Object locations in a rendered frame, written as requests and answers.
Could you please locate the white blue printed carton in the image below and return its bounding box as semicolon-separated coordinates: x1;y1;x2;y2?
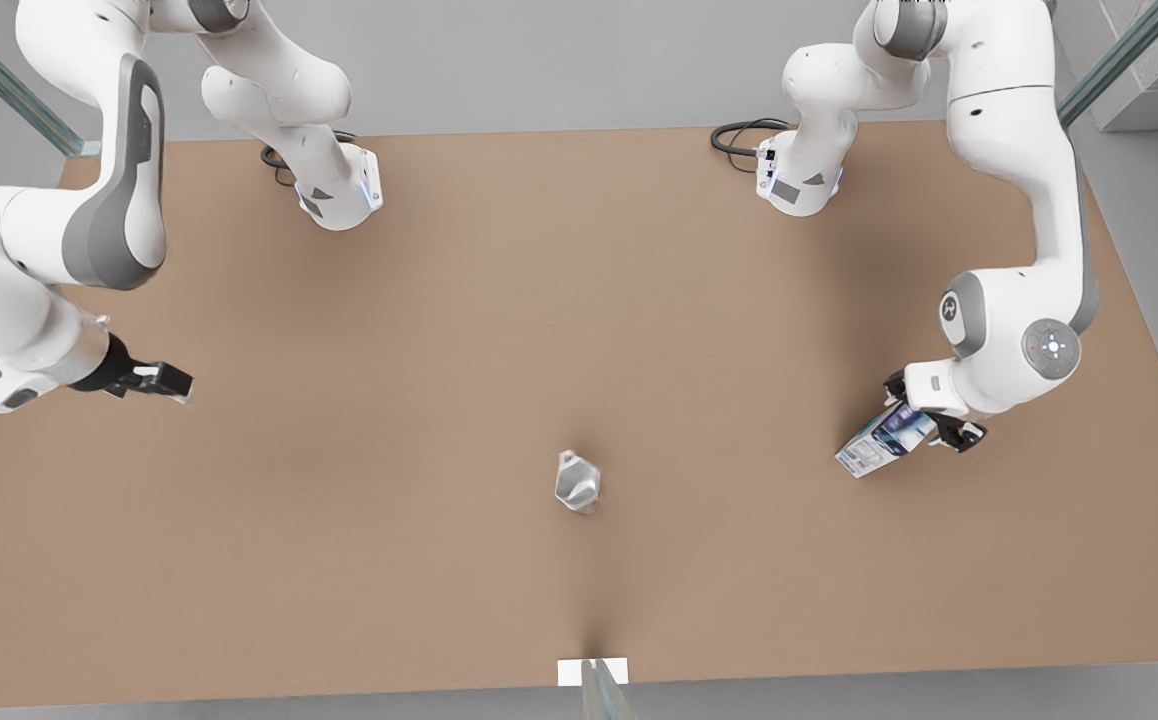
835;400;940;479

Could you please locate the silver post with white foot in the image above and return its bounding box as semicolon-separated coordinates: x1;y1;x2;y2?
557;657;640;720

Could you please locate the silver frame post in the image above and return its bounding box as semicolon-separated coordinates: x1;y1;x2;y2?
0;5;102;160
1056;0;1158;128

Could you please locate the black cable loop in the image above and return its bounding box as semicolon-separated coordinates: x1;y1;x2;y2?
260;130;360;188
710;118;792;174

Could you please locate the silver metal cup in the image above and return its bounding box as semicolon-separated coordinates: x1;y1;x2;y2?
554;450;604;515

